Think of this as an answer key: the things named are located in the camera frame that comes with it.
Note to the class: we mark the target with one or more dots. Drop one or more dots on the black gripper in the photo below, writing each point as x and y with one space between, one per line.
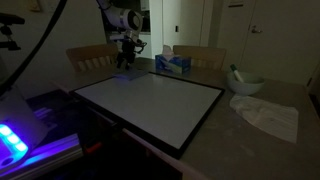
127 53

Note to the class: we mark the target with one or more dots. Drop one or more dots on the blue cloth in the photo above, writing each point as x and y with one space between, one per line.
130 74

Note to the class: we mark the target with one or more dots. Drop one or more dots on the robot base with blue lights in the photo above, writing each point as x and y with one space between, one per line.
22 157

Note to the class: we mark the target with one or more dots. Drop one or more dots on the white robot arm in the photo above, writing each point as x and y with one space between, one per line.
132 22

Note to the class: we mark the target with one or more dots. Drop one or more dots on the wooden chair with slatted back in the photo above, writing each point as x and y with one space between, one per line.
92 57

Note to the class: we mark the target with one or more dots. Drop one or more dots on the blue tissue box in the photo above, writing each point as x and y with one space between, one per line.
171 62

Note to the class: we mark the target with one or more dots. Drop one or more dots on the wooden chair near tissue box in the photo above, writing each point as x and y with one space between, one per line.
204 57

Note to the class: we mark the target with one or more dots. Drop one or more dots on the green capped marker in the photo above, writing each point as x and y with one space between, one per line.
236 73

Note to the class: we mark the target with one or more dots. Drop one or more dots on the white bowl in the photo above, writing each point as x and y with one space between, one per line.
251 83

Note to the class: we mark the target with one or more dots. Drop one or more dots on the white paper sheet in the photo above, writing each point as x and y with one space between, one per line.
277 120

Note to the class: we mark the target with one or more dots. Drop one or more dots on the white board with black frame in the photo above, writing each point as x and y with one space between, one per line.
165 111

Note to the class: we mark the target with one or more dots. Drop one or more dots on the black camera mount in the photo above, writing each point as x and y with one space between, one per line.
6 20

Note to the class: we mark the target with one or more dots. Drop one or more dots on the silver door handle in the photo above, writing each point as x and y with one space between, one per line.
255 31

